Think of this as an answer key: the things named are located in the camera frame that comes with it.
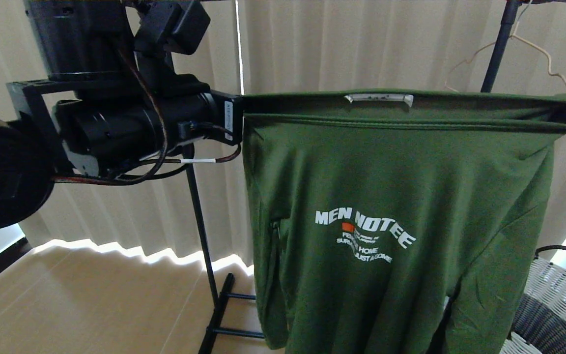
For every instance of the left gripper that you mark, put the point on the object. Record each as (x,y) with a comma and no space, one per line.
(130,128)

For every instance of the green long-sleeved shirt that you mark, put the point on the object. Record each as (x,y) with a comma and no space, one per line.
(386,172)

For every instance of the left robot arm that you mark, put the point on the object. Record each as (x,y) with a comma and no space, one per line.
(86,39)

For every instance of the black clothes rack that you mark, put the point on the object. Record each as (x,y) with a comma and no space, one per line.
(202,231)

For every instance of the pink clothes hanger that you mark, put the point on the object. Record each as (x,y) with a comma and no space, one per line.
(533,46)

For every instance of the white laundry basket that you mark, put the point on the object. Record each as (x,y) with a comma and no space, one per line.
(558,285)

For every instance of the beige curtain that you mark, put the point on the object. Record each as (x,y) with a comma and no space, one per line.
(337,44)

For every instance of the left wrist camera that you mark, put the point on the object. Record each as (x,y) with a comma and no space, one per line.
(180,24)

